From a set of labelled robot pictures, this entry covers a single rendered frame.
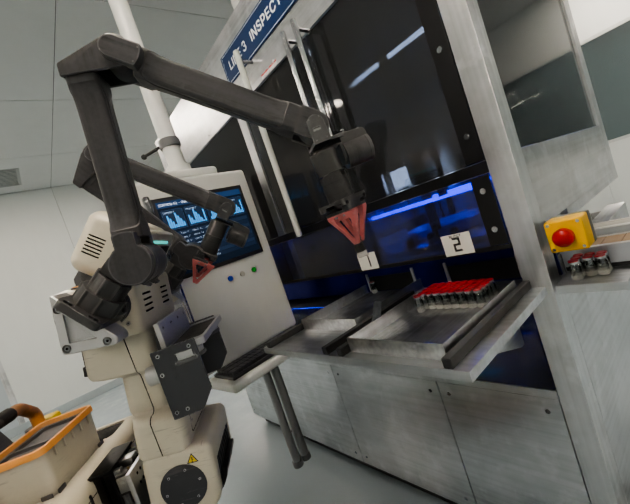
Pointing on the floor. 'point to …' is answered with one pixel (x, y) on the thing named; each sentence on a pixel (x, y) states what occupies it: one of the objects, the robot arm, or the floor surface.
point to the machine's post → (531, 246)
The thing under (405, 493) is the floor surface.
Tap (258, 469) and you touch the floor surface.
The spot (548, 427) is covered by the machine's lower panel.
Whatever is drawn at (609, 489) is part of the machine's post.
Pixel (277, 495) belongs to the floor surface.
